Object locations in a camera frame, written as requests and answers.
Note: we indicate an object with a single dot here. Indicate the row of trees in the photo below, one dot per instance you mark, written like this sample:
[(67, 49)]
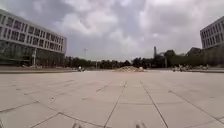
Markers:
[(133, 62)]

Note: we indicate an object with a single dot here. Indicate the grey concrete slab pavement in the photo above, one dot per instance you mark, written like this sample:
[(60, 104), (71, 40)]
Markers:
[(110, 96)]

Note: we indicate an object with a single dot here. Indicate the tall thin tower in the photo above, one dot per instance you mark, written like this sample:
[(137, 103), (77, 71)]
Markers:
[(155, 52)]

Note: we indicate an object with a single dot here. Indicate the robot's own part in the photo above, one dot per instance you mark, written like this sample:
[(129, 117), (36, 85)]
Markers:
[(76, 125), (140, 124)]

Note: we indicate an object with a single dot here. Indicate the long glass-fronted building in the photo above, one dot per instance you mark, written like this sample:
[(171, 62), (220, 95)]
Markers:
[(28, 41)]

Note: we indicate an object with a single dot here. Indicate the grey gridded building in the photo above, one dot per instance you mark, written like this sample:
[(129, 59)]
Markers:
[(213, 40)]

